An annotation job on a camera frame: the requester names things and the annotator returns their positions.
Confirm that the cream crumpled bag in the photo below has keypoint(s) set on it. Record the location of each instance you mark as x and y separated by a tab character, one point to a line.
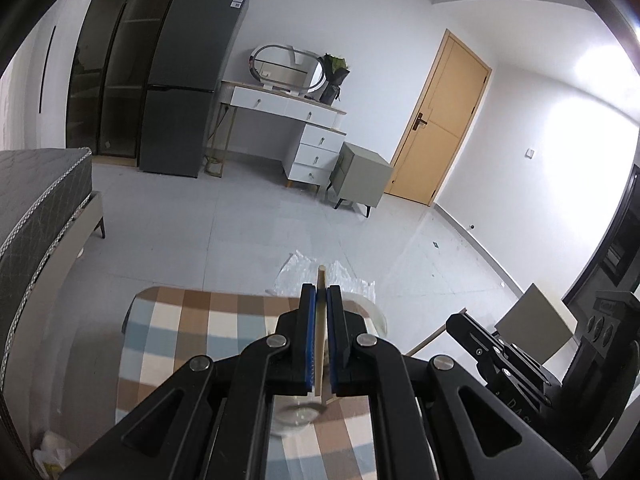
50	452

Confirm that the grey nightstand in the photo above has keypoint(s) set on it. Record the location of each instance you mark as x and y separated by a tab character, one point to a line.
360	175

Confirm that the dark grey refrigerator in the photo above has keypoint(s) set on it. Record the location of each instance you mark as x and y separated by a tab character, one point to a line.
190	60

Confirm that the oval mirror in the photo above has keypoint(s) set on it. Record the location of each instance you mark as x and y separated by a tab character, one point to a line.
285	67

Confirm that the white dressing table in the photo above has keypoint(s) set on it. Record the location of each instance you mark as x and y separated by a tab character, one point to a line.
280	102

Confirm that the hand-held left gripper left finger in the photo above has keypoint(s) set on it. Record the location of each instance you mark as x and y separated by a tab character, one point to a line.
307	350

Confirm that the grey quilted mattress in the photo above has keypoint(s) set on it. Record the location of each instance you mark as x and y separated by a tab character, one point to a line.
35	185

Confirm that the grey bed frame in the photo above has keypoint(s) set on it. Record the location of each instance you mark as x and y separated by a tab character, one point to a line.
85	220

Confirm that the checked tablecloth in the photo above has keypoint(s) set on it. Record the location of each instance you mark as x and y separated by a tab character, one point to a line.
165	320

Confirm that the white grey utensil holder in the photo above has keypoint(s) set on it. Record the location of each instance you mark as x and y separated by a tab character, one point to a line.
295	415

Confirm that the dark glass cabinet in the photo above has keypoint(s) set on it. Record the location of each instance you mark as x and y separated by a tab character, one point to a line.
115	60

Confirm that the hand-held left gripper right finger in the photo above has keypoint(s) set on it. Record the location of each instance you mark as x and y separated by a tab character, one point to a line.
334	350

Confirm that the white wardrobe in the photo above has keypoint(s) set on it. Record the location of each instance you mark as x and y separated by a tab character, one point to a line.
50	85

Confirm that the light wooden door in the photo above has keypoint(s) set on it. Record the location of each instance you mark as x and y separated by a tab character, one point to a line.
440	150

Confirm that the wooden chopstick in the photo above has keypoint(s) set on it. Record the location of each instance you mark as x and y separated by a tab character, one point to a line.
425	342
321	280

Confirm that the beige square board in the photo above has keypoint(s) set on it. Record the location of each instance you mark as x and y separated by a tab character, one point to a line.
535	320

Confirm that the clear plastic bag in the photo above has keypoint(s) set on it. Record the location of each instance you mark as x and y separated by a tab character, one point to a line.
300	275

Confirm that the dark wrapped flower bouquet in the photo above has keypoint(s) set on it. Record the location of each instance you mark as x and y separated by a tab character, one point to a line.
332	65

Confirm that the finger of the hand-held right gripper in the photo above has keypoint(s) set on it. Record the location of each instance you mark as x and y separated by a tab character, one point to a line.
520	357
470	340

